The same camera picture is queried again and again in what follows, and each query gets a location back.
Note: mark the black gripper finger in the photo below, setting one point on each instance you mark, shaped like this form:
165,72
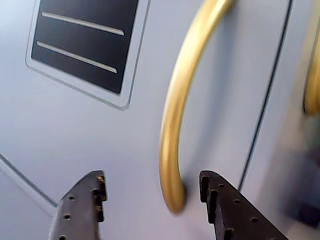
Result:
240,220
75,215

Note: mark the blue toy kitchen cabinet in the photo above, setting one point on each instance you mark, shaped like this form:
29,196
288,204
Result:
285,87

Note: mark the blue shopping list cabinet door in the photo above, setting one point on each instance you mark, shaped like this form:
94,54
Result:
100,140

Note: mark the gold toy telephone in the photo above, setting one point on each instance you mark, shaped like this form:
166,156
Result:
312,75

